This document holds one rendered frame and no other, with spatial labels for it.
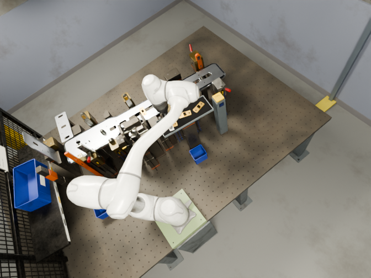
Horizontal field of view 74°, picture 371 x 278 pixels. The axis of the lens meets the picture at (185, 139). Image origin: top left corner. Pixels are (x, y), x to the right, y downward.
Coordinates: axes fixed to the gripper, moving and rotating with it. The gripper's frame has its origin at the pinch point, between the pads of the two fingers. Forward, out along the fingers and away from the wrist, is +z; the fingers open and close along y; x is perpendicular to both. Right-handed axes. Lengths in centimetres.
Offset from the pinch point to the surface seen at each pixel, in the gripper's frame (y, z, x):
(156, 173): -8, 50, 27
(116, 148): 4.1, 13.3, 42.2
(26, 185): 3, 15, 112
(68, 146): 26, 20, 81
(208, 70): 47, 20, -41
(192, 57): 61, 14, -33
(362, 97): 11, 92, -179
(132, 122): 11.1, 1.3, 23.9
